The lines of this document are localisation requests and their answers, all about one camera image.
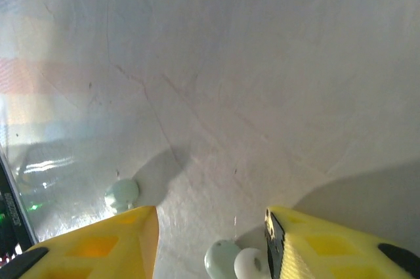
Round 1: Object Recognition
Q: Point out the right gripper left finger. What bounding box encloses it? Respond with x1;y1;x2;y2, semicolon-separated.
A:
6;205;161;279

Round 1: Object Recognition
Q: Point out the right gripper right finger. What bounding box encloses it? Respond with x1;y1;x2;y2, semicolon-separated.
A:
264;205;420;279

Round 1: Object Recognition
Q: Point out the green earbud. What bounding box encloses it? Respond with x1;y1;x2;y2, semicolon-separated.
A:
104;178;141;215
203;238;272;279

